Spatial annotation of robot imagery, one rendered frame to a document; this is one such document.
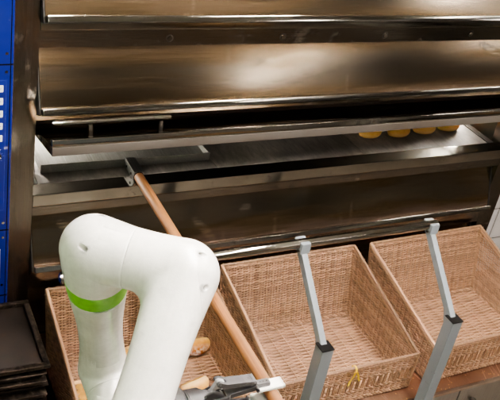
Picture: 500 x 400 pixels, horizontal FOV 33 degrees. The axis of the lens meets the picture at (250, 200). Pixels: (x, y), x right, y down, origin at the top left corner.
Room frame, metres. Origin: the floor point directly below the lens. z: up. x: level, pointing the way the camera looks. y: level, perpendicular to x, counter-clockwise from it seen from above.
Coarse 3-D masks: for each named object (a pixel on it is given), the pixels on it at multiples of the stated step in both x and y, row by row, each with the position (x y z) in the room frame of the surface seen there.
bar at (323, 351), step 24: (288, 240) 2.03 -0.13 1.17; (312, 240) 2.06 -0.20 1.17; (336, 240) 2.10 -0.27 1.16; (432, 240) 2.28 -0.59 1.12; (312, 288) 1.97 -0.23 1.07; (312, 312) 1.93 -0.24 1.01; (456, 336) 2.12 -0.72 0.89; (312, 360) 1.87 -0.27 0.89; (432, 360) 2.12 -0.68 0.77; (312, 384) 1.85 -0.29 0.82; (432, 384) 2.10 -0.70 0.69
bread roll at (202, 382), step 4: (200, 376) 1.99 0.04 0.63; (204, 376) 1.97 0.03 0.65; (192, 380) 1.94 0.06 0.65; (196, 380) 1.94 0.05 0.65; (200, 380) 1.95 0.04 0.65; (204, 380) 1.96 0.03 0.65; (208, 380) 1.97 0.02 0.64; (184, 384) 1.93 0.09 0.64; (188, 384) 1.93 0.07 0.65; (192, 384) 1.93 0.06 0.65; (196, 384) 1.93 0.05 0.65; (200, 384) 1.94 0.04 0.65; (204, 384) 1.95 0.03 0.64; (208, 384) 1.96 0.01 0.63; (184, 388) 1.92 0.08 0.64; (188, 388) 1.92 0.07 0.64; (200, 388) 1.93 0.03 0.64; (204, 388) 1.94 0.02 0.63
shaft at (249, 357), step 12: (144, 180) 2.14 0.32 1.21; (144, 192) 2.09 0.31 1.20; (156, 204) 2.03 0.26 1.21; (168, 216) 1.98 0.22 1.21; (168, 228) 1.93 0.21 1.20; (216, 300) 1.66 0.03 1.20; (216, 312) 1.63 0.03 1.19; (228, 312) 1.62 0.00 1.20; (228, 324) 1.58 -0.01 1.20; (240, 336) 1.54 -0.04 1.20; (240, 348) 1.51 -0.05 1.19; (252, 360) 1.47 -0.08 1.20; (252, 372) 1.45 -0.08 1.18; (264, 372) 1.44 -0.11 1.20; (276, 396) 1.37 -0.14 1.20
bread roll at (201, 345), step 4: (196, 340) 2.13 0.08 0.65; (200, 340) 2.13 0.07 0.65; (204, 340) 2.14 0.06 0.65; (208, 340) 2.15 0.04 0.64; (196, 344) 2.12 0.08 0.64; (200, 344) 2.12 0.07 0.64; (204, 344) 2.13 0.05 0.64; (208, 344) 2.14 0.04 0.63; (192, 348) 2.11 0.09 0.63; (196, 348) 2.11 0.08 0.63; (200, 348) 2.12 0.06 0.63; (204, 348) 2.12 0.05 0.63; (208, 348) 2.14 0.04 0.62; (192, 352) 2.10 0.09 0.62; (196, 352) 2.11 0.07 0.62; (200, 352) 2.11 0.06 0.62; (204, 352) 2.13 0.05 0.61
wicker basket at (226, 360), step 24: (48, 288) 2.00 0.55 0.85; (48, 312) 1.96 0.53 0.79; (72, 312) 2.01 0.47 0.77; (48, 336) 1.94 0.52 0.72; (72, 336) 1.99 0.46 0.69; (216, 336) 2.14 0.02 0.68; (72, 360) 1.98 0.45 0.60; (192, 360) 2.10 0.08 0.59; (216, 360) 2.12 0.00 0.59; (240, 360) 1.99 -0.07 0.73; (72, 384) 1.71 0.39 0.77
